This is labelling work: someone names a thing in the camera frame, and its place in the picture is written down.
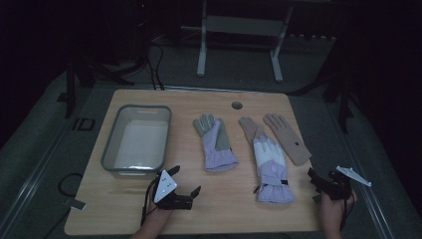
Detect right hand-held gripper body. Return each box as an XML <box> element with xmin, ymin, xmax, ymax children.
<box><xmin>322</xmin><ymin>165</ymin><xmax>372</xmax><ymax>201</ymax></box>

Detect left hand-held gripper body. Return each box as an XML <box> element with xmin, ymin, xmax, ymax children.
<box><xmin>153</xmin><ymin>168</ymin><xmax>194</xmax><ymax>211</ymax></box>

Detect purple and white glove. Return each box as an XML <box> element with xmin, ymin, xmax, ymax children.
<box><xmin>252</xmin><ymin>133</ymin><xmax>296</xmax><ymax>205</ymax></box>

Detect grey plastic bin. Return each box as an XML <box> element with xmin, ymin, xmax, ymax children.
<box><xmin>101</xmin><ymin>104</ymin><xmax>173</xmax><ymax>179</ymax></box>

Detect purple glove with grey palm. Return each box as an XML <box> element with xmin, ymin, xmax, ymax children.
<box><xmin>192</xmin><ymin>114</ymin><xmax>240</xmax><ymax>173</ymax></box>

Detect person's right hand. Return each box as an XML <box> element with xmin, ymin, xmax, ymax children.
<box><xmin>319</xmin><ymin>189</ymin><xmax>358</xmax><ymax>230</ymax></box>

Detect person's left hand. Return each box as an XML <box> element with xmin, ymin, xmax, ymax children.
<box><xmin>145</xmin><ymin>198</ymin><xmax>174</xmax><ymax>222</ymax></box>

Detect beige glove with dark dot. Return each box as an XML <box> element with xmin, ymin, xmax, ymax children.
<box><xmin>263</xmin><ymin>113</ymin><xmax>314</xmax><ymax>166</ymax></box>

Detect black stand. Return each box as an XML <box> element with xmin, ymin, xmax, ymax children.
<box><xmin>322</xmin><ymin>74</ymin><xmax>355</xmax><ymax>134</ymax></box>
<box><xmin>55</xmin><ymin>58</ymin><xmax>79</xmax><ymax>120</ymax></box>

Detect white metal stand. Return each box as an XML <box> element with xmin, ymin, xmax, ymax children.
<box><xmin>180</xmin><ymin>0</ymin><xmax>295</xmax><ymax>84</ymax></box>

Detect right hand-held gripper cable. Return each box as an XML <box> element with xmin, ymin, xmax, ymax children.
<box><xmin>339</xmin><ymin>194</ymin><xmax>356</xmax><ymax>232</ymax></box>

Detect hand-held gripper cable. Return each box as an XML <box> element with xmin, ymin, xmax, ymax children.
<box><xmin>339</xmin><ymin>194</ymin><xmax>356</xmax><ymax>232</ymax></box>
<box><xmin>139</xmin><ymin>177</ymin><xmax>161</xmax><ymax>227</ymax></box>

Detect left hand-held gripper cable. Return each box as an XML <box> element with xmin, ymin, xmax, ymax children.
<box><xmin>139</xmin><ymin>177</ymin><xmax>161</xmax><ymax>227</ymax></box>

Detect black hanging cables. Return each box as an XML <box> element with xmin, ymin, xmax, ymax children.
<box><xmin>144</xmin><ymin>38</ymin><xmax>166</xmax><ymax>92</ymax></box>

